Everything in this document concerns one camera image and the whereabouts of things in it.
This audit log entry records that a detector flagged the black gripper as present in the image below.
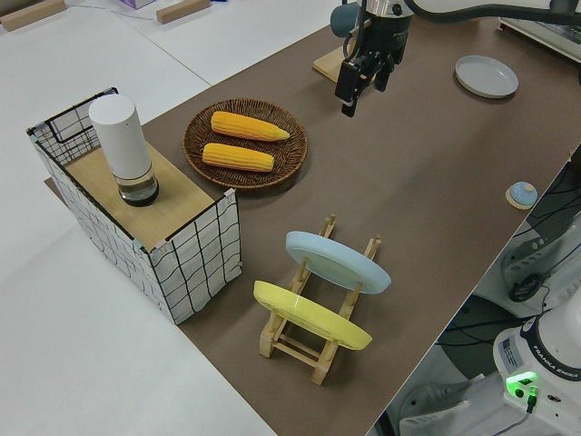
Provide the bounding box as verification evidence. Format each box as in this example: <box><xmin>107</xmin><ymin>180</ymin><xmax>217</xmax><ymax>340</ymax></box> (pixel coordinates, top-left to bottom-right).
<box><xmin>334</xmin><ymin>11</ymin><xmax>409</xmax><ymax>117</ymax></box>

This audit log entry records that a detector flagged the gray plate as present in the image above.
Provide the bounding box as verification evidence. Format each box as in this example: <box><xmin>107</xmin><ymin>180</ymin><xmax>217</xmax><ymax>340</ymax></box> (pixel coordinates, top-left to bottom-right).
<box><xmin>455</xmin><ymin>54</ymin><xmax>519</xmax><ymax>100</ymax></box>

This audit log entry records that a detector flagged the light blue plate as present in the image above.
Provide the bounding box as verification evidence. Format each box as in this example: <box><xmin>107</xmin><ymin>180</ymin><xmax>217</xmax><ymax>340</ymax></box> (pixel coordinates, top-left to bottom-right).
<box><xmin>285</xmin><ymin>230</ymin><xmax>392</xmax><ymax>295</ymax></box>

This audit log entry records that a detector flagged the yellow plate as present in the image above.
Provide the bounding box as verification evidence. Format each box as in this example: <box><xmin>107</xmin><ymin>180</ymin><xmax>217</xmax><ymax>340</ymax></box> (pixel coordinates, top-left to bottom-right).
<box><xmin>252</xmin><ymin>280</ymin><xmax>374</xmax><ymax>352</ymax></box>

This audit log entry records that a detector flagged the wooden plate rack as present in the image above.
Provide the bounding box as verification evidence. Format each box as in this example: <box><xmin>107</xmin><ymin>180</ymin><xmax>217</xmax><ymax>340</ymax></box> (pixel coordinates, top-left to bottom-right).
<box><xmin>258</xmin><ymin>213</ymin><xmax>382</xmax><ymax>386</ymax></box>

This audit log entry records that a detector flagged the wooden mug rack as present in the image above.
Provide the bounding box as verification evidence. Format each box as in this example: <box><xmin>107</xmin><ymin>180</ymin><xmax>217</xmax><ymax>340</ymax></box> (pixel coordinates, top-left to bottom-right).
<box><xmin>312</xmin><ymin>45</ymin><xmax>355</xmax><ymax>85</ymax></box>

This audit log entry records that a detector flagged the teal mug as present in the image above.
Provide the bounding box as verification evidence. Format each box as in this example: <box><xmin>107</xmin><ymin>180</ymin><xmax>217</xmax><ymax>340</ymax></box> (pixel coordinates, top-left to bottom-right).
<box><xmin>330</xmin><ymin>3</ymin><xmax>364</xmax><ymax>37</ymax></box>

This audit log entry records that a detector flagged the brown wicker basket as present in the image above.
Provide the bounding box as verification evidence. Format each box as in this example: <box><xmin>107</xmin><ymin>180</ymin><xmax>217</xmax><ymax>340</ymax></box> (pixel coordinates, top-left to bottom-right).
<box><xmin>182</xmin><ymin>98</ymin><xmax>309</xmax><ymax>191</ymax></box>

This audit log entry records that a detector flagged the brown table mat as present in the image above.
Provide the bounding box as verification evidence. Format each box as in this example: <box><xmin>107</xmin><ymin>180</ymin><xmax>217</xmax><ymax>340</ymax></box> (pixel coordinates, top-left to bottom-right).
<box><xmin>43</xmin><ymin>13</ymin><xmax>581</xmax><ymax>436</ymax></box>

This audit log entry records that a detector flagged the yellow corn cob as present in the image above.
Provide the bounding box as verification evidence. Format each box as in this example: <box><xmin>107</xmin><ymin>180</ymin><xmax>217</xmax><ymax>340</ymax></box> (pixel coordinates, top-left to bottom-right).
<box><xmin>202</xmin><ymin>143</ymin><xmax>275</xmax><ymax>173</ymax></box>
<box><xmin>211</xmin><ymin>111</ymin><xmax>291</xmax><ymax>142</ymax></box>

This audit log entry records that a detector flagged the white toaster oven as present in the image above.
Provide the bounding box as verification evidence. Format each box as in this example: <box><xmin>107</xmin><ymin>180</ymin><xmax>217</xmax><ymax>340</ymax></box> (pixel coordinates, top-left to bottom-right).
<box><xmin>497</xmin><ymin>16</ymin><xmax>581</xmax><ymax>60</ymax></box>

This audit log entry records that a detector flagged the blue service bell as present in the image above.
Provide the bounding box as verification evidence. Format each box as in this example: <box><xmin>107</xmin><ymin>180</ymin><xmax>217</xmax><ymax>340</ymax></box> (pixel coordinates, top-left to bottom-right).
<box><xmin>506</xmin><ymin>181</ymin><xmax>539</xmax><ymax>210</ymax></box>

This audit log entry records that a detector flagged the short wooden block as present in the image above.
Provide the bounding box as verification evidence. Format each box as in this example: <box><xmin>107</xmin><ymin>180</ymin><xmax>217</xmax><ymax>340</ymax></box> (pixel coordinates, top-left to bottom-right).
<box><xmin>156</xmin><ymin>0</ymin><xmax>212</xmax><ymax>24</ymax></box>

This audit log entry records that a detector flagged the white power strip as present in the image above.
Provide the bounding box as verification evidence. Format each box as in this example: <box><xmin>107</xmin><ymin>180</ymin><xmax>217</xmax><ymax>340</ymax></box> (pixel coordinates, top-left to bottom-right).
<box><xmin>501</xmin><ymin>226</ymin><xmax>568</xmax><ymax>292</ymax></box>

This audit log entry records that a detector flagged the white cylinder bottle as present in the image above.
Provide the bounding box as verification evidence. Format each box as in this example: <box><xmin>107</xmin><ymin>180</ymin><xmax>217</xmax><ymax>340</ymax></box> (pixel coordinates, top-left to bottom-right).
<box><xmin>88</xmin><ymin>94</ymin><xmax>161</xmax><ymax>208</ymax></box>

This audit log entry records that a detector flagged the black plug adapter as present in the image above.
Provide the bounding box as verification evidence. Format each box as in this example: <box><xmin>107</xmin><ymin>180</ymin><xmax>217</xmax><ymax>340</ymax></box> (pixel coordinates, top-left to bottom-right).
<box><xmin>508</xmin><ymin>275</ymin><xmax>542</xmax><ymax>303</ymax></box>

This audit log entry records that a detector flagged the long wooden block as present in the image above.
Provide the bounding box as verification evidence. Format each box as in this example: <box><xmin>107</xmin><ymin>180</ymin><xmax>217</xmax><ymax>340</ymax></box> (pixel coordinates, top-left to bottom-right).
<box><xmin>0</xmin><ymin>0</ymin><xmax>67</xmax><ymax>32</ymax></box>

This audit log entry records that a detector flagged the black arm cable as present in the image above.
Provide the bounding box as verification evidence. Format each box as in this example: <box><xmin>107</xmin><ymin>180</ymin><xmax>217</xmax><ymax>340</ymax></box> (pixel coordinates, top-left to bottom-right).
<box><xmin>405</xmin><ymin>0</ymin><xmax>556</xmax><ymax>22</ymax></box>

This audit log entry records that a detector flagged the wire grid wooden shelf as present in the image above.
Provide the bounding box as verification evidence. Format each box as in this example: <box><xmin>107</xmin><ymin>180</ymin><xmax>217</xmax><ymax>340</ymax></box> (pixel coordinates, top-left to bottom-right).
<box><xmin>25</xmin><ymin>85</ymin><xmax>241</xmax><ymax>326</ymax></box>

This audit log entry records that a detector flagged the black base cable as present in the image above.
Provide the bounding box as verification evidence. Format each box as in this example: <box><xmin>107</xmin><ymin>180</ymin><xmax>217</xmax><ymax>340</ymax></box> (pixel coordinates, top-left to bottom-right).
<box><xmin>492</xmin><ymin>384</ymin><xmax>540</xmax><ymax>431</ymax></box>

